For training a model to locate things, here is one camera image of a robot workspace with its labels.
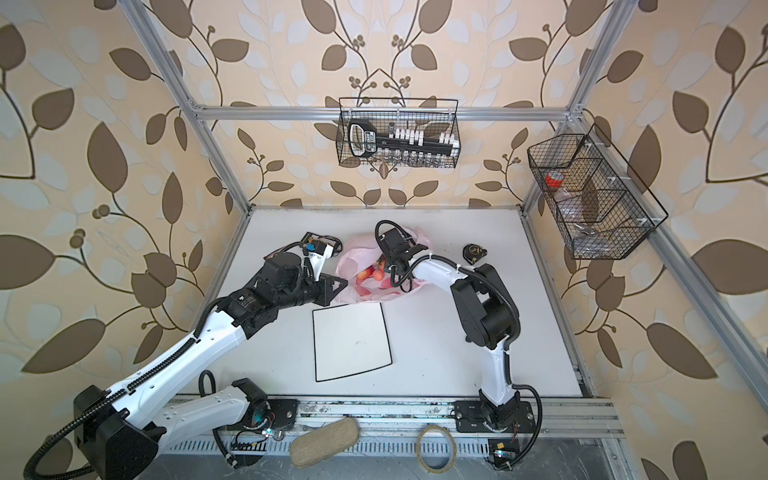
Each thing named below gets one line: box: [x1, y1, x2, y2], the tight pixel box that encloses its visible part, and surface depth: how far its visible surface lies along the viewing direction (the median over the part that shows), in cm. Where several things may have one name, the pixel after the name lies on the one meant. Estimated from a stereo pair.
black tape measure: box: [462, 243, 488, 265], surface depth 107 cm
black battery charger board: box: [282, 232, 343, 262], surface depth 69 cm
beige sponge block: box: [290, 417, 360, 468], surface depth 69 cm
